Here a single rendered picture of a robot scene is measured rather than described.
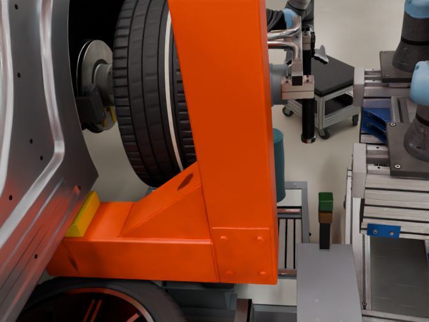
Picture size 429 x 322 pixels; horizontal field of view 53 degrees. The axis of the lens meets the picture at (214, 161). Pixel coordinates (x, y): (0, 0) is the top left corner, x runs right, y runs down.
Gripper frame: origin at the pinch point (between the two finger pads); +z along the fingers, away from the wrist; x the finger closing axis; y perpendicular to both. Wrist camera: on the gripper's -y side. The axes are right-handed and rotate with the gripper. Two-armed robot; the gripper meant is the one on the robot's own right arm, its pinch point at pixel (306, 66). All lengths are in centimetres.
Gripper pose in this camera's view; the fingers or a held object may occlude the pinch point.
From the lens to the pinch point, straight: 160.1
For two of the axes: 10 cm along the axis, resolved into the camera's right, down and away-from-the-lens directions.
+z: -1.5, 6.0, -7.9
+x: 9.8, -0.1, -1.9
